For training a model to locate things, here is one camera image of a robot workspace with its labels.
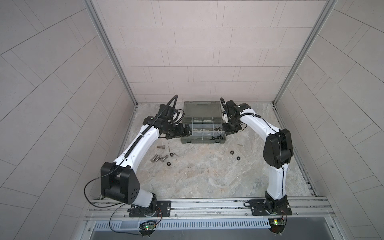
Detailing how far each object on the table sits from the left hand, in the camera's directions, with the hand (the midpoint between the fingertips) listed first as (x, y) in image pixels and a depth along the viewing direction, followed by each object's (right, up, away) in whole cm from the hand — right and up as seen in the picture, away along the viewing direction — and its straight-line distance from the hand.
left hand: (189, 131), depth 79 cm
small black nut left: (-11, -15, +10) cm, 21 cm away
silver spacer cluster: (-20, -16, +8) cm, 27 cm away
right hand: (+22, -2, +12) cm, 25 cm away
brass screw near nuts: (+31, -10, +15) cm, 36 cm away
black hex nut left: (-12, -20, +7) cm, 24 cm away
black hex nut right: (+29, -17, +9) cm, 35 cm away
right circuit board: (+41, -42, -11) cm, 60 cm away
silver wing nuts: (+18, -1, +20) cm, 27 cm away
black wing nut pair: (+15, -7, +17) cm, 23 cm away
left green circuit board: (-16, -40, -15) cm, 46 cm away
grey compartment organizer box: (+9, +6, +23) cm, 25 cm away
